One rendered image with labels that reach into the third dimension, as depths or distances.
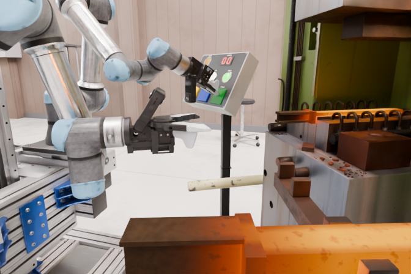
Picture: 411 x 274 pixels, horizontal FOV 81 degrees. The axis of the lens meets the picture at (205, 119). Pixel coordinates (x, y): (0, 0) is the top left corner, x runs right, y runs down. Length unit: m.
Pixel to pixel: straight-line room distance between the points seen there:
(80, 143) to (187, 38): 4.02
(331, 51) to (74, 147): 0.86
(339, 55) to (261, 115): 3.40
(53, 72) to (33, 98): 5.96
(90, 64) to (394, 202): 1.13
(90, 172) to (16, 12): 0.35
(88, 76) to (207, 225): 1.06
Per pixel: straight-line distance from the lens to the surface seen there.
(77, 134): 0.60
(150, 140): 0.60
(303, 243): 0.20
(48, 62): 0.72
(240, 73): 1.06
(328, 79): 1.00
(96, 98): 1.21
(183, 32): 4.55
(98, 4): 1.15
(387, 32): 0.83
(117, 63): 0.83
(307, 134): 0.76
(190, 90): 0.96
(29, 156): 1.30
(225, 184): 1.11
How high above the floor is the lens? 1.13
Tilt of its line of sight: 12 degrees down
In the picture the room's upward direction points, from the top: straight up
